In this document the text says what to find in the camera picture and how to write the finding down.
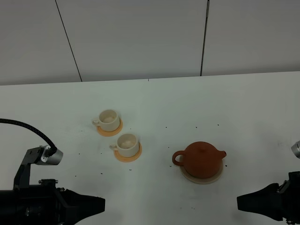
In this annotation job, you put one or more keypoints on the far white teacup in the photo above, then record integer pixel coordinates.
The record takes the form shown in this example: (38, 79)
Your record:
(108, 120)

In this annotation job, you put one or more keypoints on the beige round teapot tray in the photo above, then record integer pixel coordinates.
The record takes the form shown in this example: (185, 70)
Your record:
(202, 181)

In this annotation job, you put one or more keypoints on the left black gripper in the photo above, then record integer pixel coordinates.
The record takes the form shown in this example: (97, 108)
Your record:
(44, 204)

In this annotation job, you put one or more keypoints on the near orange coaster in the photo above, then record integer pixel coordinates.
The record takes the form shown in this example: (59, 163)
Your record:
(121, 158)

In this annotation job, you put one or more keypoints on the brown clay teapot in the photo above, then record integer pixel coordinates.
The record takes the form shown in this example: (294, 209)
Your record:
(200, 159)

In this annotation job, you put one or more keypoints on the orange coaster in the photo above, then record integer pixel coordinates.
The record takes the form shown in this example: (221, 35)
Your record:
(121, 158)
(110, 133)

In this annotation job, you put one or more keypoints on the far orange coaster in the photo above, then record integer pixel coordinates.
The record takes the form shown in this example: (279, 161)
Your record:
(110, 133)

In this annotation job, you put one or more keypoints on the white teacup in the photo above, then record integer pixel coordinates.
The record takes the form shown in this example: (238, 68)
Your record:
(127, 145)
(108, 120)

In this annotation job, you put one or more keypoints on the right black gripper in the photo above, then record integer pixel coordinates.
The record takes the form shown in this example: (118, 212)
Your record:
(274, 201)

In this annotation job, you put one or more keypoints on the near white teacup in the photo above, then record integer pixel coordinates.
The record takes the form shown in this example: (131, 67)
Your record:
(127, 145)

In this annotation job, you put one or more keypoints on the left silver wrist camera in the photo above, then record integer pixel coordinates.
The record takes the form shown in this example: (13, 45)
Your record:
(42, 155)

